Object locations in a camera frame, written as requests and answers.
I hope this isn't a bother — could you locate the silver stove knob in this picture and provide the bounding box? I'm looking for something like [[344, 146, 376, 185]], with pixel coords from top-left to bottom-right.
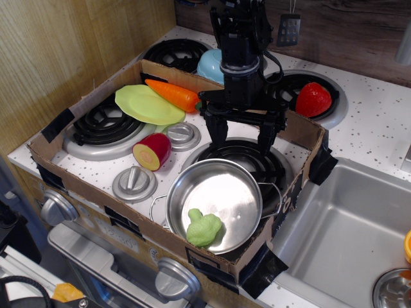
[[112, 166, 157, 203], [166, 123, 201, 152]]

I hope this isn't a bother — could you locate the silver oven knob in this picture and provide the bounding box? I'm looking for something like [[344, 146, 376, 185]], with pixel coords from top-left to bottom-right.
[[40, 189, 80, 227], [155, 257, 201, 301]]

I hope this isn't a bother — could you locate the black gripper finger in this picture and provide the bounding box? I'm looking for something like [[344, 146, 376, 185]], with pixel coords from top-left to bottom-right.
[[205, 113, 228, 148], [258, 124, 280, 155]]

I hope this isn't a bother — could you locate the black rear right burner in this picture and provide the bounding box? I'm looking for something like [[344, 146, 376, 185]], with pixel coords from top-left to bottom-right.
[[266, 69, 349, 130]]

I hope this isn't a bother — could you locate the hanging grey slotted spatula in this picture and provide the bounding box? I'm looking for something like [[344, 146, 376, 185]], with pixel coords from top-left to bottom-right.
[[276, 1, 301, 47]]

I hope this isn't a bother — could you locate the green toy broccoli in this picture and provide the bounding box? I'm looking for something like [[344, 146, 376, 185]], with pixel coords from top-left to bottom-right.
[[186, 209, 222, 247]]

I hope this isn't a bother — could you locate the red toy halved fruit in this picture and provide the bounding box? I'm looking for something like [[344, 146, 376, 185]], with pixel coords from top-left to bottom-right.
[[132, 133, 171, 171]]

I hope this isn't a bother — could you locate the silver front right oven knob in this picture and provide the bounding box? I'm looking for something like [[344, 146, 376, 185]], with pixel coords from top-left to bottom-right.
[[155, 257, 201, 301]]

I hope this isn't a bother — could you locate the grey toy sink basin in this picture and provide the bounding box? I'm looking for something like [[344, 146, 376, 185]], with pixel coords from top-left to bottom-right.
[[273, 158, 410, 307]]

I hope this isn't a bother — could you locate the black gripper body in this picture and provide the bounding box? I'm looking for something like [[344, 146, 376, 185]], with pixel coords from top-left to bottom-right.
[[198, 59, 288, 130]]

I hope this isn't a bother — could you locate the silver lower stove knob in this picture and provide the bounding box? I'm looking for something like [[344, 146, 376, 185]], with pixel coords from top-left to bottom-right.
[[112, 166, 157, 203]]

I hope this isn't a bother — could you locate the orange object bottom left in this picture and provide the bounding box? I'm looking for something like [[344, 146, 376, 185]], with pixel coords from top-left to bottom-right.
[[51, 282, 84, 303]]

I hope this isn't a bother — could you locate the silver oven door handle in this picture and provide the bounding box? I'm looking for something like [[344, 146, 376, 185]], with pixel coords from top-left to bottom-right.
[[48, 224, 192, 307]]

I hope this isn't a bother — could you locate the light blue toy bowl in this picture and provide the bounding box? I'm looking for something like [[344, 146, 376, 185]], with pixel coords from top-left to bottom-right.
[[197, 49, 223, 85]]

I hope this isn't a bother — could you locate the silver faucet pipe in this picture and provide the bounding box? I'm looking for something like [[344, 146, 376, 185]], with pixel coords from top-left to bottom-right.
[[395, 22, 411, 65]]

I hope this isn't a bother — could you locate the silver metal pan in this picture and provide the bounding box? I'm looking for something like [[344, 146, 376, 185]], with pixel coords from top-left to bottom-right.
[[163, 158, 283, 255]]

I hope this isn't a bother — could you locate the yellow-green toy plate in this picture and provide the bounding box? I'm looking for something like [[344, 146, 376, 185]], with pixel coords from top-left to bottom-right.
[[115, 85, 186, 126]]

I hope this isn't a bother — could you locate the black cable bottom left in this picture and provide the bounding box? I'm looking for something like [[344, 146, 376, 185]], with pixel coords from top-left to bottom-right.
[[0, 275, 53, 308]]

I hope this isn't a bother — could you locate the black rear left burner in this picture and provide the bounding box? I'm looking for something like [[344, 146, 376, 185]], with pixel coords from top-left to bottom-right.
[[137, 38, 212, 74]]

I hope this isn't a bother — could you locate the silver bowl in corner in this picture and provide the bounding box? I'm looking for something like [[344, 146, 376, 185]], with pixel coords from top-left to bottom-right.
[[372, 268, 410, 307]]

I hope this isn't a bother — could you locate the black front left burner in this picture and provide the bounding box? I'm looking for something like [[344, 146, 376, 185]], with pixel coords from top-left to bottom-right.
[[63, 94, 157, 161]]

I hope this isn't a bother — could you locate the orange toy carrot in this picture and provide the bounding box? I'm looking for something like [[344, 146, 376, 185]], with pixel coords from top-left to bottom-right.
[[145, 79, 200, 113]]

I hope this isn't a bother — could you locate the red toy strawberry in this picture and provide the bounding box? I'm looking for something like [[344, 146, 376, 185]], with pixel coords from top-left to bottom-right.
[[295, 82, 332, 117]]

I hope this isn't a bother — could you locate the silver top stove knob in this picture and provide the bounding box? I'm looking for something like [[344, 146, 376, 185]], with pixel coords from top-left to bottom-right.
[[166, 123, 201, 152]]

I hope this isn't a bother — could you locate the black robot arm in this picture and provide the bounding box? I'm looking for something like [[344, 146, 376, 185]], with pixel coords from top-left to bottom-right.
[[198, 1, 288, 156]]

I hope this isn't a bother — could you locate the brown cardboard fence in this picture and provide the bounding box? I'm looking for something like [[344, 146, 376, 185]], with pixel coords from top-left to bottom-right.
[[26, 58, 338, 300]]

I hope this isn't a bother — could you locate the silver front left oven knob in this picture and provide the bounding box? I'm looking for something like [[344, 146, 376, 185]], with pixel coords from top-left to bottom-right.
[[40, 189, 80, 227]]

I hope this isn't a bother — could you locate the orange cup at edge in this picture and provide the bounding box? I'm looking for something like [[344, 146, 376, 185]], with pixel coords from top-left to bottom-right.
[[403, 230, 411, 263]]

